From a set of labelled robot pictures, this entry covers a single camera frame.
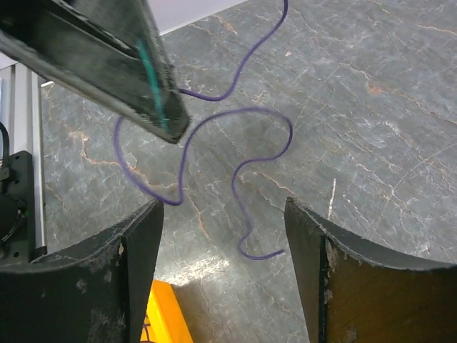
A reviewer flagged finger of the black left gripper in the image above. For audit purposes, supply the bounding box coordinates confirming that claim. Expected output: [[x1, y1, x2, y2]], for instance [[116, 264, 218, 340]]
[[1, 0, 189, 144]]

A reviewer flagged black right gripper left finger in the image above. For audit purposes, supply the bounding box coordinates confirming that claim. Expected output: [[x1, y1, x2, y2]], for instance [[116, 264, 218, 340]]
[[1, 200, 164, 342]]

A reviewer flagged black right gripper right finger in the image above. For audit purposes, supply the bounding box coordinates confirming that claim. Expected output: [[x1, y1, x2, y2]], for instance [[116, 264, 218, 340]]
[[284, 198, 456, 342]]

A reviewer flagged yellow plastic bin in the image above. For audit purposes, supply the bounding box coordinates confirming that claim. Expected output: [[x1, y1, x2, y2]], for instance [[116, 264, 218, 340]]
[[140, 280, 194, 343]]

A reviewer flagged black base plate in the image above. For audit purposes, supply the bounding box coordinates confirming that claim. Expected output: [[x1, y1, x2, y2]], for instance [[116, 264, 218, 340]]
[[0, 121, 36, 264]]

